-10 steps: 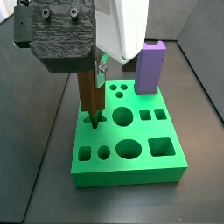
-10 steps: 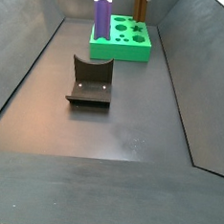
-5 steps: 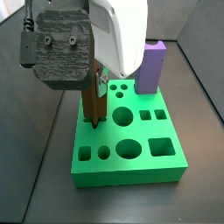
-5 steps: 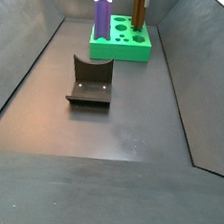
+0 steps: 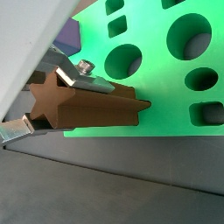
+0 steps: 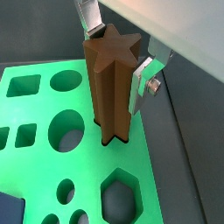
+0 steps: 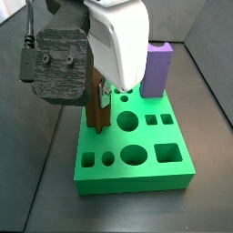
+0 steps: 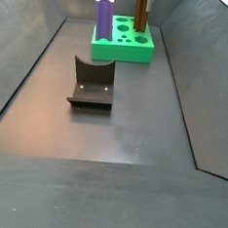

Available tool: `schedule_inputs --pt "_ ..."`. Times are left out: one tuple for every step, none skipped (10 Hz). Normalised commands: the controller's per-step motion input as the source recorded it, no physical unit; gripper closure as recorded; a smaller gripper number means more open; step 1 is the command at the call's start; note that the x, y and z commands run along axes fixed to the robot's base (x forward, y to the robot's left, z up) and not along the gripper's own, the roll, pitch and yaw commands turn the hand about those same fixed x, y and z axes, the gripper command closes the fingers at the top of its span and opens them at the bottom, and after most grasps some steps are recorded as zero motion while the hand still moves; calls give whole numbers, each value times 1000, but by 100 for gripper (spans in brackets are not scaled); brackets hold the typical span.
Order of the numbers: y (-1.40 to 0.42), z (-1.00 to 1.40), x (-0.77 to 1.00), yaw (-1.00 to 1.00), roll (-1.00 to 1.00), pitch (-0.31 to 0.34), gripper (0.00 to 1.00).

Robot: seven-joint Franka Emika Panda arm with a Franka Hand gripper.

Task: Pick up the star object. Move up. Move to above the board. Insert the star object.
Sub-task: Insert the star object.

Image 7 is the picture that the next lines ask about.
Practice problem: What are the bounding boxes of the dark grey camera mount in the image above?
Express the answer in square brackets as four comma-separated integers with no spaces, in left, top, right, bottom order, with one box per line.
[32,0,94,106]

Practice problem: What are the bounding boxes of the brown star-shaped block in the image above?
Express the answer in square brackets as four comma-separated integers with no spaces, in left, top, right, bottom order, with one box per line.
[86,69,111,134]

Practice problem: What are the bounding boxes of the purple rectangular notched block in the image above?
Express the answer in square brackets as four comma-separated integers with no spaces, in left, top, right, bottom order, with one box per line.
[140,43,173,98]

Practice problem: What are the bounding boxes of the black camera cable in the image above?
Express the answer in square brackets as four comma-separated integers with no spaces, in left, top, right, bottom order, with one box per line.
[19,0,37,84]

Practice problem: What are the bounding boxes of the green shape sorting board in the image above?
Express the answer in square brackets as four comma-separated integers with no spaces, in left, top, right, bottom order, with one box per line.
[74,87,196,195]

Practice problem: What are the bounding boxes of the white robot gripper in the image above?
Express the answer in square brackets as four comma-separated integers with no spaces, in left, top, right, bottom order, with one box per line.
[84,0,149,108]

